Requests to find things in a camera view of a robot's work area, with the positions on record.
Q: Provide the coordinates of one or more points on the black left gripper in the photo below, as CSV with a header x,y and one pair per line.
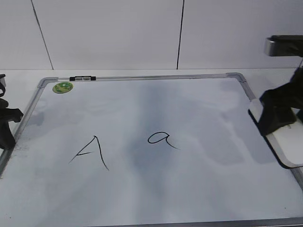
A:
x,y
7,140

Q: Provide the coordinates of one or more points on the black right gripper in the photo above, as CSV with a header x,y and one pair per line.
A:
x,y
283,97

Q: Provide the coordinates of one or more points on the white board eraser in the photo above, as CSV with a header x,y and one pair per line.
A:
x,y
286,144

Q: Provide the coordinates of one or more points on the round green magnet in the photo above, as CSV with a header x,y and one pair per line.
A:
x,y
62,87

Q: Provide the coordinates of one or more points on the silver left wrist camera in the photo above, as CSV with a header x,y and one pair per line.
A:
x,y
2,85

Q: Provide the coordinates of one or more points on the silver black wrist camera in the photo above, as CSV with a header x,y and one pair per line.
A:
x,y
284,45

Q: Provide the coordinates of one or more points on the white board with grey frame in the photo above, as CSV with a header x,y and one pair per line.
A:
x,y
177,151

